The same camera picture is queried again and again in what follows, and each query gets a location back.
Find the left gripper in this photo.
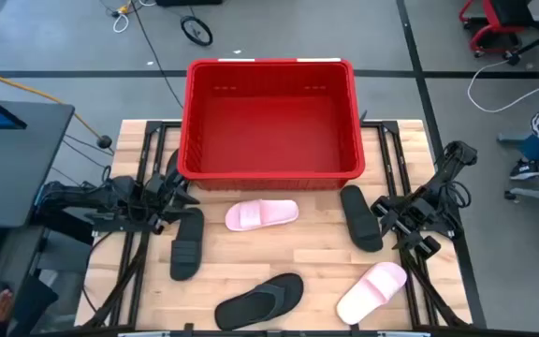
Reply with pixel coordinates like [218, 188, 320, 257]
[143, 170, 200, 234]

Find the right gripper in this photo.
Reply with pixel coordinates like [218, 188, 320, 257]
[370, 194, 442, 257]

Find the black strapped slide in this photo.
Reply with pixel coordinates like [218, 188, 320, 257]
[169, 207, 205, 282]
[340, 184, 385, 253]

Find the pink foam slide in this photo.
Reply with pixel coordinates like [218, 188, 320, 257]
[336, 261, 408, 326]
[225, 198, 300, 232]

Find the red plastic bin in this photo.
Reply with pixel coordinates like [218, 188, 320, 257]
[177, 57, 367, 192]

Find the dark sneaker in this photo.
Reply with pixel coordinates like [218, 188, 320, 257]
[509, 158, 539, 182]

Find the grey office chair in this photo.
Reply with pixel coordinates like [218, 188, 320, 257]
[497, 132, 539, 261]

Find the person's leg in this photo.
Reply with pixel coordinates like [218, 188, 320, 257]
[520, 135, 539, 163]

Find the black soft pad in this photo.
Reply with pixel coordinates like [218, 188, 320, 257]
[9, 275, 60, 334]

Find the black aluminium frame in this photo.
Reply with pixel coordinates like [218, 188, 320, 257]
[361, 120, 470, 329]
[81, 120, 182, 329]

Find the black frame beam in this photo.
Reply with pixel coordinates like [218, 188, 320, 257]
[30, 322, 539, 337]

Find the long black floor cable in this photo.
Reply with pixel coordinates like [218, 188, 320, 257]
[130, 0, 185, 110]

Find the long white cable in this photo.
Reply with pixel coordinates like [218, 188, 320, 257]
[466, 58, 539, 114]

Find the white looped cable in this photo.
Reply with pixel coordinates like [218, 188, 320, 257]
[112, 12, 130, 34]

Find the yellow cable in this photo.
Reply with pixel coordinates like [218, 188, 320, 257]
[0, 65, 105, 141]

